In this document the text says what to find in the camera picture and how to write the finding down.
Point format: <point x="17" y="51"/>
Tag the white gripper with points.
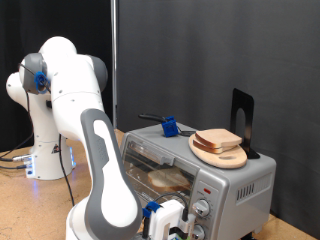
<point x="161" y="223"/>

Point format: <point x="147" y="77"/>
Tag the white bread slice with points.
<point x="168" y="179"/>

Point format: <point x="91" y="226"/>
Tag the wooden toast slice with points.
<point x="210" y="150"/>
<point x="216" y="137"/>

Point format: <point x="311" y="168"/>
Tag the vertical metal pole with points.
<point x="114" y="66"/>

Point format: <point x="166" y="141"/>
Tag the silver toaster oven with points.
<point x="233" y="180"/>

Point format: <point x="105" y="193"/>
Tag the silver oven knob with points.
<point x="200" y="232"/>
<point x="201" y="208"/>

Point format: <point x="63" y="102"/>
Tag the round wooden plate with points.
<point x="226" y="162"/>

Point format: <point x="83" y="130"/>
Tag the black metal bookend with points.
<point x="248" y="103"/>

